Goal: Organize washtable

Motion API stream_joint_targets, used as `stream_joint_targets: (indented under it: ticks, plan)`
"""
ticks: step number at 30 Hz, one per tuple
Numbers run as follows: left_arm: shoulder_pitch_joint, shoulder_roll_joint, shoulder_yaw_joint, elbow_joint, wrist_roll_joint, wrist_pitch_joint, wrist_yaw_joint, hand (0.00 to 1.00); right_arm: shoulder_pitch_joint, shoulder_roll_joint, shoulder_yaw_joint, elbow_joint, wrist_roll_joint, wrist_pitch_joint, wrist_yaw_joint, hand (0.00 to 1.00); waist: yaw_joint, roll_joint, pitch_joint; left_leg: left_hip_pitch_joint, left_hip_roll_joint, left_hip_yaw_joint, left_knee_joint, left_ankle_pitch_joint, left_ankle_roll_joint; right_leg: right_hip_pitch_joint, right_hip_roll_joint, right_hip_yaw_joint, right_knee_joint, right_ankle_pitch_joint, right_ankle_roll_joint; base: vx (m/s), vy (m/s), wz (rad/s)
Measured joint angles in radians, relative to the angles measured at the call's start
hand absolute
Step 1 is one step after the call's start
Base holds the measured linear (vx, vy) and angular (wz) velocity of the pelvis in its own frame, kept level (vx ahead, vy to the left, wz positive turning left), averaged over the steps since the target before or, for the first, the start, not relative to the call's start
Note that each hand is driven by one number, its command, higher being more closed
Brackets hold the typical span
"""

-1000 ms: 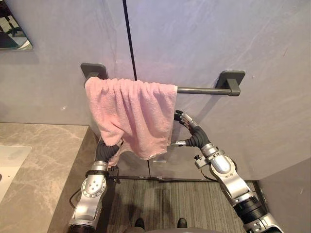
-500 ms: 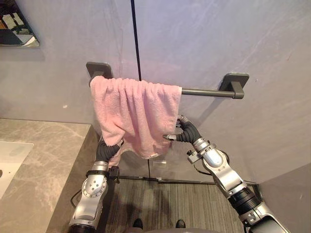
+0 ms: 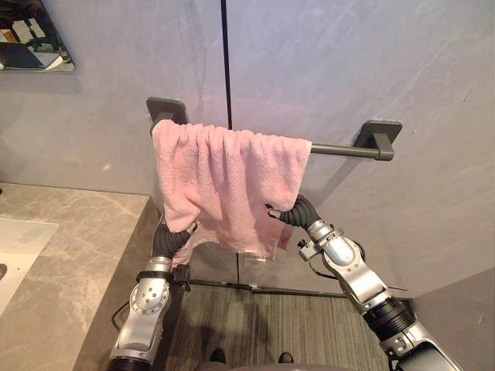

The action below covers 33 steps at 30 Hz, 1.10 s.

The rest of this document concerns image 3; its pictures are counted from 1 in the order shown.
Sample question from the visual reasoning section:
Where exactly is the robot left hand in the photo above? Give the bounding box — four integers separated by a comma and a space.
152, 221, 199, 259

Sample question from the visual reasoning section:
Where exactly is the dark grey towel bar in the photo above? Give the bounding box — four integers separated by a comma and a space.
145, 97, 403, 162

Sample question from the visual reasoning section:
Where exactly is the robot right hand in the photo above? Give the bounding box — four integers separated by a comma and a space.
264, 193, 319, 229

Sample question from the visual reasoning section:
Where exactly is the white sink basin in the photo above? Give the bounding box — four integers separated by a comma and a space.
0, 217, 60, 316

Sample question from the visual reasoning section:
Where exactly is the pink terry towel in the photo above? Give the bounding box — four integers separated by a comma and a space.
151, 119, 313, 268

